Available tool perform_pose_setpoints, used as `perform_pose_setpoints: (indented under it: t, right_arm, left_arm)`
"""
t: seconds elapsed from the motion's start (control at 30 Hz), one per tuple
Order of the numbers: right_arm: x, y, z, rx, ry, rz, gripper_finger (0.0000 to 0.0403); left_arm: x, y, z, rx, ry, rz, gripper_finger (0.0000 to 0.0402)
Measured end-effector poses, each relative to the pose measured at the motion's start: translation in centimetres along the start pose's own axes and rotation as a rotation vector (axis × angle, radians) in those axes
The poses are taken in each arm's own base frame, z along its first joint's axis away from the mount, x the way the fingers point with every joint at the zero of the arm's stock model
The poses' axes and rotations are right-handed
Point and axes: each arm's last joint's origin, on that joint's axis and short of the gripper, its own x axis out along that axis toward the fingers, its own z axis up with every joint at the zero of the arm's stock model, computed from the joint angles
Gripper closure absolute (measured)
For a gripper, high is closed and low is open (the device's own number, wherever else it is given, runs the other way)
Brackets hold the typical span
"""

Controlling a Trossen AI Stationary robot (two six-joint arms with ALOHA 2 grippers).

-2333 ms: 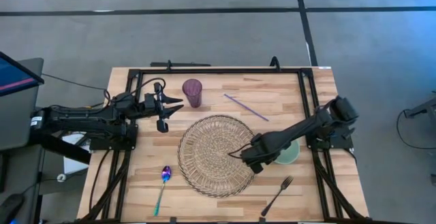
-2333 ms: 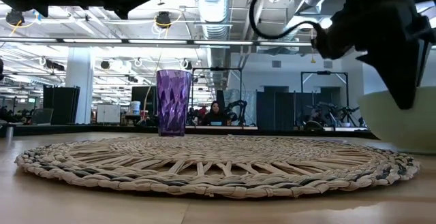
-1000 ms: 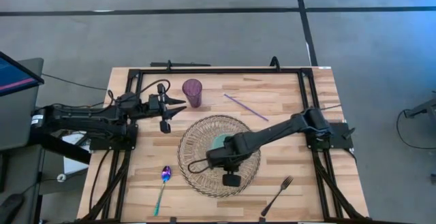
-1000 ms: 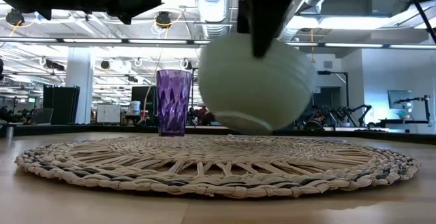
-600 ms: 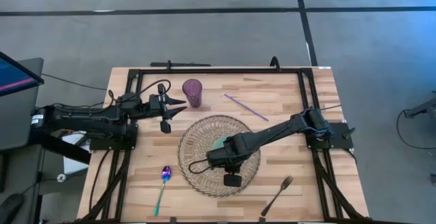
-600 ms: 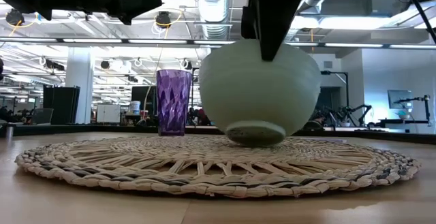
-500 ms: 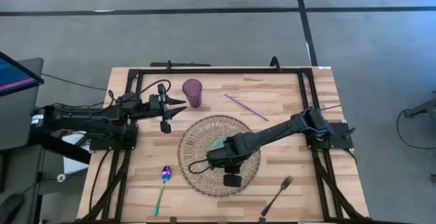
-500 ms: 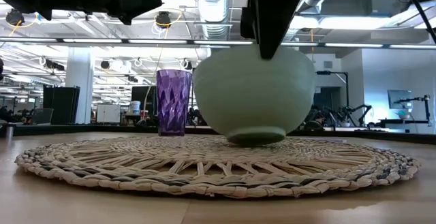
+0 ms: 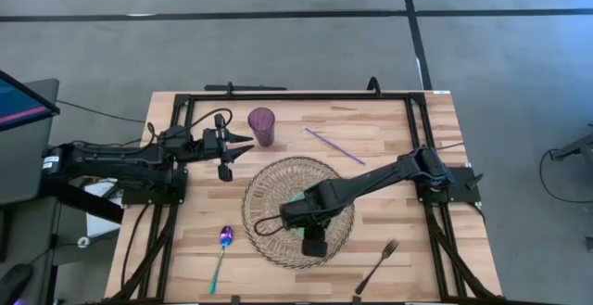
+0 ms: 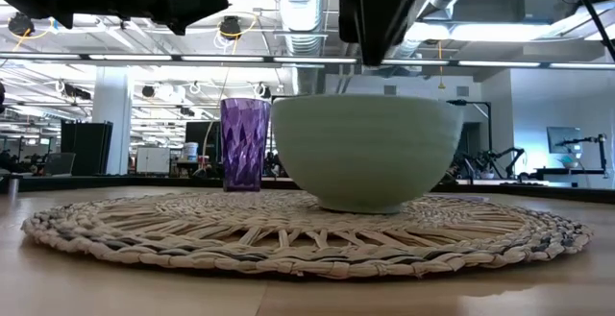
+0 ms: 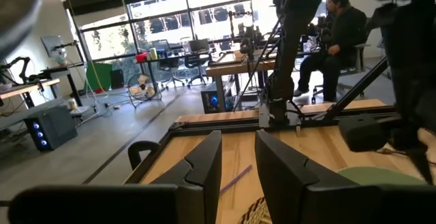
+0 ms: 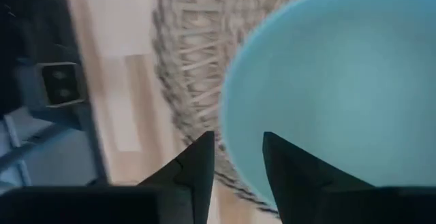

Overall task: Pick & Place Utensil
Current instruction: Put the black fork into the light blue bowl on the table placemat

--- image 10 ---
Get long linear ceiling light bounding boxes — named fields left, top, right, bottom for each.
left=0, top=52, right=615, bottom=70

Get black background screen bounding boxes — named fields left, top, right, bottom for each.
left=184, top=121, right=222, bottom=163

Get pale green ceramic bowl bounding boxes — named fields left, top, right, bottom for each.
left=270, top=93, right=465, bottom=215

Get white building pillar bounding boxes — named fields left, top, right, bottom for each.
left=92, top=65, right=134, bottom=176

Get purple faceted plastic cup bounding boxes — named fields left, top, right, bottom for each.
left=219, top=97, right=273, bottom=193

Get white low cabinet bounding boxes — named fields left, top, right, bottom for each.
left=135, top=146, right=171, bottom=175

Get black tall cabinet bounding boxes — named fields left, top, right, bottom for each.
left=61, top=120, right=114, bottom=177

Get grey mesh chair back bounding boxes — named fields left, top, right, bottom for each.
left=45, top=152, right=77, bottom=177

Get grey background monitor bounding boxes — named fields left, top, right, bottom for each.
left=546, top=126, right=583, bottom=155

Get round woven straw placemat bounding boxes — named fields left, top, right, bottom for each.
left=21, top=189, right=594, bottom=280

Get black background robot rig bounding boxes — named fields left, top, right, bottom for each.
left=518, top=133, right=609, bottom=182

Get black ceiling cord reel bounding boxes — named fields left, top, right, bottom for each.
left=219, top=15, right=243, bottom=41
left=7, top=12, right=36, bottom=37

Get corrugated silver ventilation duct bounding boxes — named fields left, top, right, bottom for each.
left=273, top=0, right=332, bottom=96

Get yellow hanging power cord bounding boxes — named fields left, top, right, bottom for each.
left=436, top=40, right=446, bottom=90

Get black tubular stand frame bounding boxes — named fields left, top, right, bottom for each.
left=446, top=98, right=492, bottom=154

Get black aluminium table frame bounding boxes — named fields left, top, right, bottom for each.
left=0, top=174, right=615, bottom=206

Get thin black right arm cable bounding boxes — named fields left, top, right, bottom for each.
left=564, top=0, right=615, bottom=62

